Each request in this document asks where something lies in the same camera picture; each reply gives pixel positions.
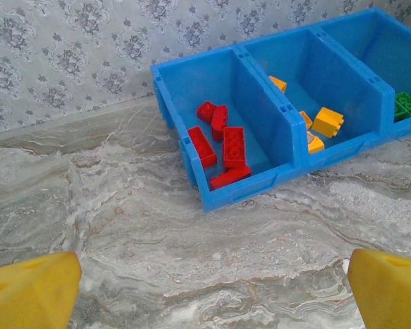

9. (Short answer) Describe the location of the blue three-compartment plastic bin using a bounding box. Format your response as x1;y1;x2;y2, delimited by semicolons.
149;7;411;215

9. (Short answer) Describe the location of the yellow lego brick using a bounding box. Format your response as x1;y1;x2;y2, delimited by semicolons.
310;106;345;139
269;75;288;93
298;110;313;130
306;131;325;154

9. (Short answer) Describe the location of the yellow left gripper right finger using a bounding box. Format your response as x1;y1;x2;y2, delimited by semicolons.
348;248;411;329

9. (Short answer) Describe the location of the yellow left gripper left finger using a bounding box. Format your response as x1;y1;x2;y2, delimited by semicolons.
0;252;83;329

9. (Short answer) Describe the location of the small red lego brick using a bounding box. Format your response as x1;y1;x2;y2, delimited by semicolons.
196;101;217;124

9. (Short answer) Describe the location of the small green lego brick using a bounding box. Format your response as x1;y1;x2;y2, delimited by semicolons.
393;91;411;121

